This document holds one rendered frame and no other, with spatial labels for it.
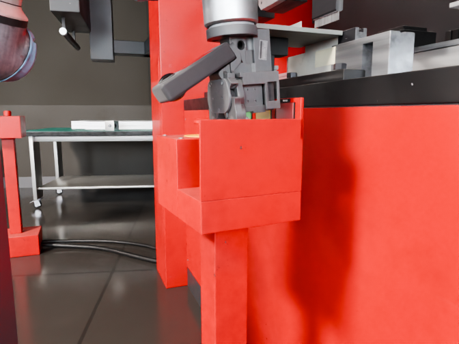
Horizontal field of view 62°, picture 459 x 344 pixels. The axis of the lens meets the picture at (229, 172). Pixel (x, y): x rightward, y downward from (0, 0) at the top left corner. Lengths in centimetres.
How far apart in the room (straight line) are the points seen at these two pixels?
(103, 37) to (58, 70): 238
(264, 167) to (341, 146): 21
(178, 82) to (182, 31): 128
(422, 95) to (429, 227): 18
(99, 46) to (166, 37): 60
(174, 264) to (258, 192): 136
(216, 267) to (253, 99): 26
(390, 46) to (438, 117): 28
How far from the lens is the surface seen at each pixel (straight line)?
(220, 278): 63
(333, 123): 72
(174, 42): 175
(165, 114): 172
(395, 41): 82
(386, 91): 62
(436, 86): 56
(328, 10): 102
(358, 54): 87
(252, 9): 55
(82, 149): 454
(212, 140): 49
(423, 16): 151
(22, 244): 252
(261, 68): 56
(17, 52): 85
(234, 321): 67
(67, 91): 457
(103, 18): 228
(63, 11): 188
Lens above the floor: 82
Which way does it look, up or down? 9 degrees down
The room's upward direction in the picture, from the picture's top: straight up
